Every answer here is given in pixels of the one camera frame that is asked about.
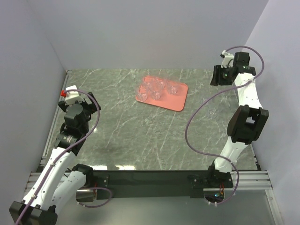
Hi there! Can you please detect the aluminium rail frame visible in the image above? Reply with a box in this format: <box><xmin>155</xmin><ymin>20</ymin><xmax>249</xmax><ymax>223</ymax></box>
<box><xmin>13</xmin><ymin>69</ymin><xmax>282</xmax><ymax>225</ymax></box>

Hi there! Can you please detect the pink plastic tray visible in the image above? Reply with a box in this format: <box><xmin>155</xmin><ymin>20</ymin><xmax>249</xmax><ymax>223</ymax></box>
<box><xmin>135</xmin><ymin>76</ymin><xmax>188</xmax><ymax>112</ymax></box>

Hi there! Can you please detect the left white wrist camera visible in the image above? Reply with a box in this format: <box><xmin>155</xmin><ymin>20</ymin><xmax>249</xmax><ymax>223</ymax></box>
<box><xmin>60</xmin><ymin>85</ymin><xmax>83</xmax><ymax>105</ymax></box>

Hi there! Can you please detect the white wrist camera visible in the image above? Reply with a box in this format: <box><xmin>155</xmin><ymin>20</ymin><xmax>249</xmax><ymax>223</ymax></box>
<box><xmin>220</xmin><ymin>50</ymin><xmax>234</xmax><ymax>68</ymax></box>
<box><xmin>60</xmin><ymin>85</ymin><xmax>83</xmax><ymax>105</ymax></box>

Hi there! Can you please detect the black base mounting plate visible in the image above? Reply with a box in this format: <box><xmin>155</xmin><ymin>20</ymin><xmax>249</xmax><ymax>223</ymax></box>
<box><xmin>94</xmin><ymin>170</ymin><xmax>233</xmax><ymax>198</ymax></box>

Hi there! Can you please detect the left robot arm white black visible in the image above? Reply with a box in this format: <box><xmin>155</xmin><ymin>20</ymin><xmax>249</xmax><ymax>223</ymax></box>
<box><xmin>9</xmin><ymin>87</ymin><xmax>101</xmax><ymax>225</ymax></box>

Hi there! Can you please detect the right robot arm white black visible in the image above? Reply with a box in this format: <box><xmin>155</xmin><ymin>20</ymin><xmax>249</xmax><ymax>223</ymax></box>
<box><xmin>206</xmin><ymin>51</ymin><xmax>269</xmax><ymax>187</ymax></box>

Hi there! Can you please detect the clear glass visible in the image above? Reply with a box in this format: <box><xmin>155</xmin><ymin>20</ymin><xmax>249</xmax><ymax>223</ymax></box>
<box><xmin>150</xmin><ymin>91</ymin><xmax>162</xmax><ymax>100</ymax></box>
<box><xmin>166</xmin><ymin>80</ymin><xmax>180</xmax><ymax>95</ymax></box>
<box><xmin>142</xmin><ymin>75</ymin><xmax>154</xmax><ymax>90</ymax></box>
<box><xmin>208</xmin><ymin>110</ymin><xmax>217</xmax><ymax>119</ymax></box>
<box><xmin>149</xmin><ymin>80</ymin><xmax>165</xmax><ymax>94</ymax></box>
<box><xmin>135</xmin><ymin>86</ymin><xmax>148</xmax><ymax>102</ymax></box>

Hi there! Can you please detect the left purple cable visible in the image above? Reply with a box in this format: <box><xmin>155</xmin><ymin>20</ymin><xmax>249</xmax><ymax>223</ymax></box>
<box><xmin>14</xmin><ymin>90</ymin><xmax>113</xmax><ymax>225</ymax></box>

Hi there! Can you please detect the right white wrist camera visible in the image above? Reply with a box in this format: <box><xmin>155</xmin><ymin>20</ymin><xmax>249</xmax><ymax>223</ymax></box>
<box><xmin>220</xmin><ymin>50</ymin><xmax>234</xmax><ymax>68</ymax></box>

